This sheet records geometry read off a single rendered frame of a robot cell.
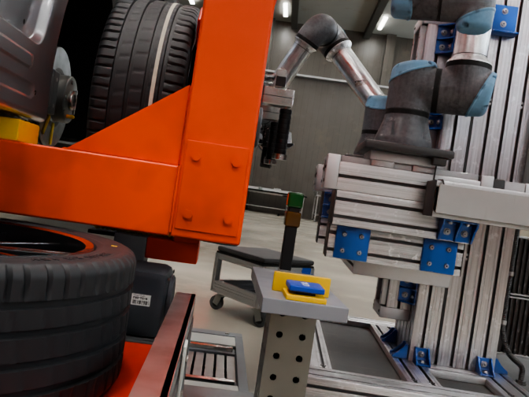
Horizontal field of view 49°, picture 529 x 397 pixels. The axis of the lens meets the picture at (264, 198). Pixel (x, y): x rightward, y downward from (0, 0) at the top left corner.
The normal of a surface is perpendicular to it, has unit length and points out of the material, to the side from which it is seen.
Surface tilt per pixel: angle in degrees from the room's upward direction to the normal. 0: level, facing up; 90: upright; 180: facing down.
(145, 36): 61
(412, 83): 90
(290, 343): 90
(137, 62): 76
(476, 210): 90
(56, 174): 90
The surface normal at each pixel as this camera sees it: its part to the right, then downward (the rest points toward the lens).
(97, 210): 0.07, 0.02
